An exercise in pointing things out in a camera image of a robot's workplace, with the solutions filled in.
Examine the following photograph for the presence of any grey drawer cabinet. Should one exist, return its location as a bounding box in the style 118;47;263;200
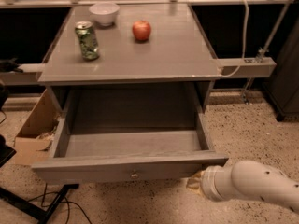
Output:
36;2;222;115

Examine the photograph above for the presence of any black floor cable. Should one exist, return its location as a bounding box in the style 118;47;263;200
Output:
26;184;93;224

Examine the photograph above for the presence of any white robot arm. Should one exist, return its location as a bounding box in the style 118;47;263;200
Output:
186;161;299;214

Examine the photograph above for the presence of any red apple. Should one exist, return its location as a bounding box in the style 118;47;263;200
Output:
132;20;151;41

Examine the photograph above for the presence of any white ceramic bowl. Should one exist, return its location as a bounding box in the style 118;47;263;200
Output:
89;2;120;26

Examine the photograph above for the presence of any black stand base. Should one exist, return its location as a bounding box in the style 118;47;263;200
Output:
0;184;80;224

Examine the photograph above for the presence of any grey top drawer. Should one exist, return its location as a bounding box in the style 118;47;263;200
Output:
32;83;228;184

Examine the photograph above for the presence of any cardboard box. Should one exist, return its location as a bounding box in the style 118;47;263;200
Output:
13;91;59;165

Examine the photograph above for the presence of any white cable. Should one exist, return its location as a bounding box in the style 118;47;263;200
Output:
220;0;250;78

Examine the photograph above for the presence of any green soda can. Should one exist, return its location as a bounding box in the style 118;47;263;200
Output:
75;21;99;61

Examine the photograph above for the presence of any dark grey cabinet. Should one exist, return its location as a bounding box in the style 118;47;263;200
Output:
264;19;299;121

